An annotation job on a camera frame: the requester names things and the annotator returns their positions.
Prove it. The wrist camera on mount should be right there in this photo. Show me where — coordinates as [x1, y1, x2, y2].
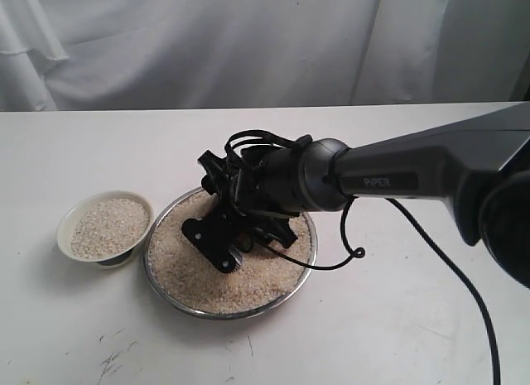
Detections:
[181, 208, 242, 274]

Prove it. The rice in white bowl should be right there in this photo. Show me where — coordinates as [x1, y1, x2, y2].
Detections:
[70, 198, 150, 259]

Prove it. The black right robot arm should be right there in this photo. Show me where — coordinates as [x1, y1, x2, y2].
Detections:
[199, 103, 529, 285]

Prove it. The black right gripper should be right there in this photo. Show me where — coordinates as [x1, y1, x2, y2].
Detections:
[223, 202, 298, 253]

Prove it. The white ceramic bowl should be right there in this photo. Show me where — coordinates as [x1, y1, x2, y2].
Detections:
[56, 190, 154, 269]

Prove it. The round metal tray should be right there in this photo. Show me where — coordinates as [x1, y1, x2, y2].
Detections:
[143, 185, 319, 321]

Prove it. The rice heap in tray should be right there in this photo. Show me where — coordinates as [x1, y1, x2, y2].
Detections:
[147, 190, 312, 312]

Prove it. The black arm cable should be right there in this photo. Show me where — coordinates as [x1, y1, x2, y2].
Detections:
[224, 130, 502, 385]

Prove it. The white backdrop curtain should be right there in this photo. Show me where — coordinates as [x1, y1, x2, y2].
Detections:
[1, 0, 529, 111]

